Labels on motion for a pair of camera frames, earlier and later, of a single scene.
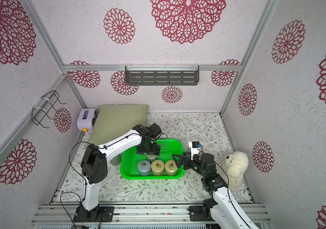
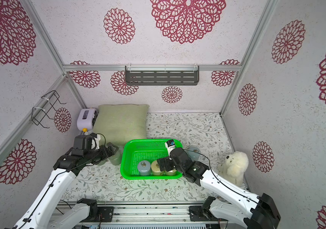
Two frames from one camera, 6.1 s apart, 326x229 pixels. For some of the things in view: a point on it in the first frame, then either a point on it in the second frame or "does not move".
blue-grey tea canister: [144, 168] does not move
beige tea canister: [157, 167] does not move
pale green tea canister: [116, 160] does not move
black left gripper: [156, 150] → [106, 154]
